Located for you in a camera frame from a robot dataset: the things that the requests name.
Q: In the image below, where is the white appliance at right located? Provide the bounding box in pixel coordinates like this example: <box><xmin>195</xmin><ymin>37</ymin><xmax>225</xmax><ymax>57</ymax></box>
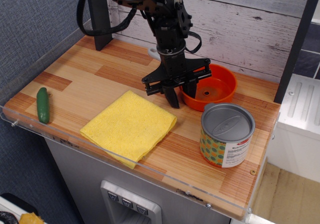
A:
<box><xmin>266</xmin><ymin>74</ymin><xmax>320</xmax><ymax>182</ymax></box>

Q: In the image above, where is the dark vertical post left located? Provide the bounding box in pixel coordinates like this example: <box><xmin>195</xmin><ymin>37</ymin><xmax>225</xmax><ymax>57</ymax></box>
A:
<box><xmin>88</xmin><ymin>0</ymin><xmax>113</xmax><ymax>51</ymax></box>

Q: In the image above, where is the orange plastic bowl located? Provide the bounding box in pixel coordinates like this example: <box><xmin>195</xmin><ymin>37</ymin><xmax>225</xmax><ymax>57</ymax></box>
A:
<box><xmin>180</xmin><ymin>64</ymin><xmax>238</xmax><ymax>112</ymax></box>

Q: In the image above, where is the black braided hose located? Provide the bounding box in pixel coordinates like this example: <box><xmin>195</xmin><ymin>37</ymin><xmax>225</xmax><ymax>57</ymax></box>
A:
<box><xmin>76</xmin><ymin>0</ymin><xmax>138</xmax><ymax>37</ymax></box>

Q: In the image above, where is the yellow object bottom left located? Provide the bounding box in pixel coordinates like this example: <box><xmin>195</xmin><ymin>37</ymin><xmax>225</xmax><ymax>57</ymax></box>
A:
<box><xmin>18</xmin><ymin>213</ymin><xmax>45</xmax><ymax>224</ymax></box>

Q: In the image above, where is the can with grey lid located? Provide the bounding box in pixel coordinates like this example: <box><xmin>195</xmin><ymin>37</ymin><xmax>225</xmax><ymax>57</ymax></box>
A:
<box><xmin>199</xmin><ymin>103</ymin><xmax>256</xmax><ymax>168</ymax></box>

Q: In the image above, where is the black cable loop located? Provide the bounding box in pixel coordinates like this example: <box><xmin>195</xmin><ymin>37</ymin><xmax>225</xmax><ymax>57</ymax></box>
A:
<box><xmin>184</xmin><ymin>31</ymin><xmax>203</xmax><ymax>54</ymax></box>

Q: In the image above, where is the clear acrylic edge guard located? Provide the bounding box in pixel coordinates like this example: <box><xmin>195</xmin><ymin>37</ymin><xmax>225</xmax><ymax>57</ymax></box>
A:
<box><xmin>1</xmin><ymin>101</ymin><xmax>280</xmax><ymax>224</ymax></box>

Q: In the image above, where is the dark vertical post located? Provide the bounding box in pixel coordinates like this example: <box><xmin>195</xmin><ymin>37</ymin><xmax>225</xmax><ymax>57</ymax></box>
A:
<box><xmin>274</xmin><ymin>0</ymin><xmax>319</xmax><ymax>104</ymax></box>
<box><xmin>88</xmin><ymin>0</ymin><xmax>113</xmax><ymax>51</ymax></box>

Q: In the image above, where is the white plastic handle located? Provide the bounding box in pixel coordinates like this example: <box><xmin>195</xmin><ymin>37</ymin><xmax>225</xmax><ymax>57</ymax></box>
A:
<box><xmin>147</xmin><ymin>48</ymin><xmax>161</xmax><ymax>61</ymax></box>

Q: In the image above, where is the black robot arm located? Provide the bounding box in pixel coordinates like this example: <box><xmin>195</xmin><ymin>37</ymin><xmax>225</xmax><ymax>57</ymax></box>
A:
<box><xmin>113</xmin><ymin>0</ymin><xmax>211</xmax><ymax>108</ymax></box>

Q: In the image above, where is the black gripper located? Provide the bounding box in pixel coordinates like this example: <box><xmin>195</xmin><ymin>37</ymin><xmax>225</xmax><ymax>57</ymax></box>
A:
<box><xmin>142</xmin><ymin>52</ymin><xmax>212</xmax><ymax>108</ymax></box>

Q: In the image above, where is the yellow cloth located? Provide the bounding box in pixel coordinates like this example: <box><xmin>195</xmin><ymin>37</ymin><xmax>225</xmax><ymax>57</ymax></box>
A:
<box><xmin>80</xmin><ymin>91</ymin><xmax>177</xmax><ymax>169</ymax></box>

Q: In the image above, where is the grey dispenser panel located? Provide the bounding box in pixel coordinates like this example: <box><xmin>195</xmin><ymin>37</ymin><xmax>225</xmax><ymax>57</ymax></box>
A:
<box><xmin>100</xmin><ymin>180</ymin><xmax>163</xmax><ymax>224</ymax></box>

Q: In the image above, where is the dark vertical post right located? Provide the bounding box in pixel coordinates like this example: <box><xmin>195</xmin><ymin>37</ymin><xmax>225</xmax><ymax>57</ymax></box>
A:
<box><xmin>274</xmin><ymin>0</ymin><xmax>319</xmax><ymax>104</ymax></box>

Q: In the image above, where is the green toy pepper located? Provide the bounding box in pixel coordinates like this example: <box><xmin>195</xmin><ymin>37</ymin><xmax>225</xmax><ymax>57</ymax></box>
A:
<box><xmin>36</xmin><ymin>87</ymin><xmax>50</xmax><ymax>124</ymax></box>

